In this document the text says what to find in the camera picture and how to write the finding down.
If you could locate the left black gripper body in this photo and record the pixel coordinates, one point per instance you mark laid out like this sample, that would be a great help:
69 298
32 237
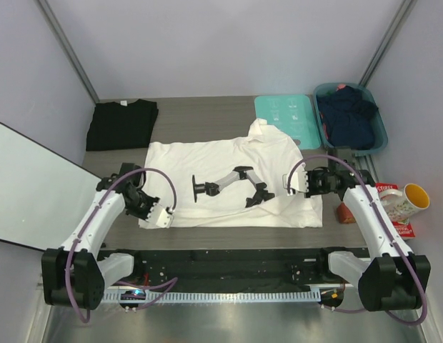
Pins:
141 206

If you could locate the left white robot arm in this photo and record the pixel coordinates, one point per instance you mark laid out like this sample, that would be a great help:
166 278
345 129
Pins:
72 274

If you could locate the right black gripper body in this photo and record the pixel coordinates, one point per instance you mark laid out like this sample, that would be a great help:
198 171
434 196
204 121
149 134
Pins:
319 182

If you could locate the white printed t shirt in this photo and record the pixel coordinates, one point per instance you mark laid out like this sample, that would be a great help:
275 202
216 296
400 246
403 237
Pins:
231 183

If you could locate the dark blue clothes pile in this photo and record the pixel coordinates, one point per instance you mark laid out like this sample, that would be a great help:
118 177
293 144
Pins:
346 118

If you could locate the teal folding board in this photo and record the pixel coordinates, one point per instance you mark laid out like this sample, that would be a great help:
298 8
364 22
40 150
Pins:
292 114

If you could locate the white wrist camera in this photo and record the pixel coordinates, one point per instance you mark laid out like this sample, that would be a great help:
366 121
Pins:
159 217
295 182

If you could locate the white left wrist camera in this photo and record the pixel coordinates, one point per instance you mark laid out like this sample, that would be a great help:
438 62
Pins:
159 217

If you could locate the teal plastic basket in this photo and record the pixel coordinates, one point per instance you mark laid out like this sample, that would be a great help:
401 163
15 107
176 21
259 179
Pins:
381 138

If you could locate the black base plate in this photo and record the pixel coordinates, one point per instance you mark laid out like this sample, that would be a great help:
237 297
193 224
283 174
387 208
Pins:
243 268

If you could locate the red book stack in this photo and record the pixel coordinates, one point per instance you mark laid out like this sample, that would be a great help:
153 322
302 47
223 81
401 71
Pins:
403 227

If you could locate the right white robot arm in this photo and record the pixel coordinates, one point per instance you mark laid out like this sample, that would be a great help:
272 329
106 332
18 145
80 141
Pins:
395 278

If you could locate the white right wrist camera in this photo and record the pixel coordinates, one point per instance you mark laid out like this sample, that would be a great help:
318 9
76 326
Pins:
295 182

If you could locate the folded black t shirt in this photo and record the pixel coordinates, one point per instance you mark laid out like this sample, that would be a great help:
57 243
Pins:
116 127

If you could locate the white board panel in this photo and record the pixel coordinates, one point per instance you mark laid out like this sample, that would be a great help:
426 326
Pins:
43 196

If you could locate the white yellow floral mug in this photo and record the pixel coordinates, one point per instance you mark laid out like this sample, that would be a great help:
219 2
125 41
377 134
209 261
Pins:
401 204

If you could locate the aluminium rail frame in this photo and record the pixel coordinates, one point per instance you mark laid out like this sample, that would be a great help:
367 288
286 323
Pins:
240 317

